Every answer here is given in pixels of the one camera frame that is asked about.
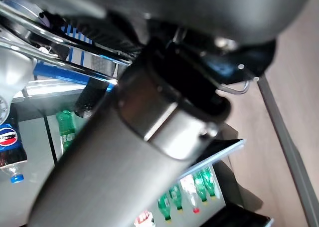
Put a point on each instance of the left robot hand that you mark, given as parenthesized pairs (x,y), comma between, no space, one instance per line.
(149,112)

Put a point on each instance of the blue plastic shopping basket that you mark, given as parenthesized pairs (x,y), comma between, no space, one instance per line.
(57,73)

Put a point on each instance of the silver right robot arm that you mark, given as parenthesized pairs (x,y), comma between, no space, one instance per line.
(15,69)

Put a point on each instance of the black metal shelf board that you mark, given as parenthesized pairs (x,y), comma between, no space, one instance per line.
(216,158)
(30,94)
(236,219)

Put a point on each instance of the green soda bottle yellow cap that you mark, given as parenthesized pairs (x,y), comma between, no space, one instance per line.
(209,184)
(199,189)
(164,207)
(66,127)
(175,194)

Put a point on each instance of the water bottle red label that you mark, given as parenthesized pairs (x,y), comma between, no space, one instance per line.
(143,219)
(190,194)

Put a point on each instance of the Pepsi cola bottle blue cap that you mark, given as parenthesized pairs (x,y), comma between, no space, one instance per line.
(10,149)

